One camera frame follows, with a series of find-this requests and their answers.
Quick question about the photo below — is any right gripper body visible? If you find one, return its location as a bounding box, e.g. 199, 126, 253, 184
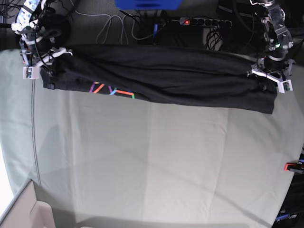
11, 21, 61, 59

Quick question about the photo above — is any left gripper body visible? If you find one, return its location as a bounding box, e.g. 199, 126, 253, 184
257, 40, 293, 71

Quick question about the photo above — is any black t-shirt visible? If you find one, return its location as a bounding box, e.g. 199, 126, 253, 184
40, 45, 277, 114

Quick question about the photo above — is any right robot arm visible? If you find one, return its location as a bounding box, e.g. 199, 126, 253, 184
11, 0, 80, 66

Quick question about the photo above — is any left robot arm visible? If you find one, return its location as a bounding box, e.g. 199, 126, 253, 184
250, 0, 294, 71

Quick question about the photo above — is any black round bag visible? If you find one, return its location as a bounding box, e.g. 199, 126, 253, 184
43, 14, 71, 46

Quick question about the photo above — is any black power strip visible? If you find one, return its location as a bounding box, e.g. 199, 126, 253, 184
179, 17, 233, 29

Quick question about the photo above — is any blue plastic box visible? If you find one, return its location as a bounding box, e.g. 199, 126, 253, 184
115, 0, 181, 10

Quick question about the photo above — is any red black clamp right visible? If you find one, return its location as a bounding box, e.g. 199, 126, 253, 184
284, 163, 304, 174

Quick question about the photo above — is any light green table cloth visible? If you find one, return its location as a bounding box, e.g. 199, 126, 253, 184
0, 50, 304, 228

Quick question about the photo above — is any white cable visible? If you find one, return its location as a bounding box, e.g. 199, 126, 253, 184
71, 0, 155, 45

